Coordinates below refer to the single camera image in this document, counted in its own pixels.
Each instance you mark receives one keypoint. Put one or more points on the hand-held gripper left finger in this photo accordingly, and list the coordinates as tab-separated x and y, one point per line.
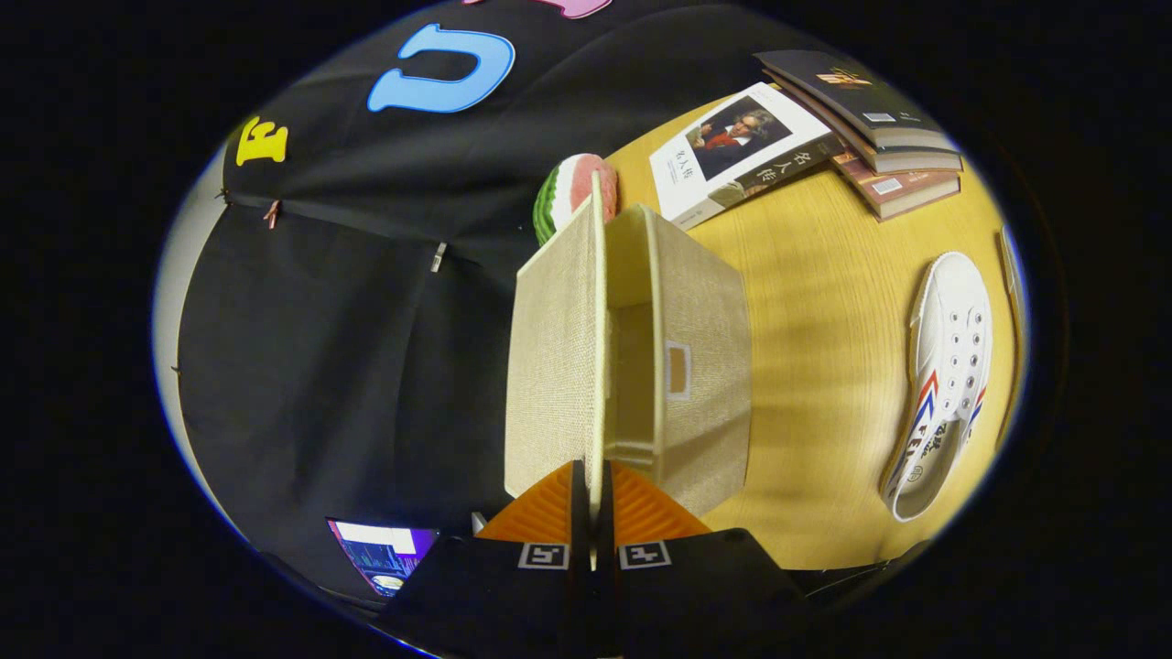
579	522

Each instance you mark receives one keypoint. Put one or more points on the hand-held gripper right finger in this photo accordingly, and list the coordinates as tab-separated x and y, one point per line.
606	522

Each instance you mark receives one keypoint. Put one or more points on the beige fabric storage box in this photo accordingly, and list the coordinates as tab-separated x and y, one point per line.
549	366

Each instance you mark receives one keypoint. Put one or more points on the computer monitor screen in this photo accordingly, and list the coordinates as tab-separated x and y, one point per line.
380	554

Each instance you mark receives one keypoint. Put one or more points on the silver cloth clip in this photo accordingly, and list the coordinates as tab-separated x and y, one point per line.
439	257

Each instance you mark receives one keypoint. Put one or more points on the watermelon slice toy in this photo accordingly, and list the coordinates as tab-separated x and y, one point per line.
572	188

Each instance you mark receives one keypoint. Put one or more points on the white book with portrait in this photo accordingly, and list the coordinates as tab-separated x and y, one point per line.
732	137

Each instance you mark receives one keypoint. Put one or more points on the pink cloth clip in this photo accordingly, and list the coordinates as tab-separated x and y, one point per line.
272	214

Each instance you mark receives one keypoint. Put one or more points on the brown cover book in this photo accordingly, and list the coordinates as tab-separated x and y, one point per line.
902	192

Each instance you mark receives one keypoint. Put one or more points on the dark book with white pages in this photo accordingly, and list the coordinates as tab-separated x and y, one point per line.
916	163

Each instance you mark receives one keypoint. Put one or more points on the black hardcover book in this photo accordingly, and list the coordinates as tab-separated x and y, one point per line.
851	96

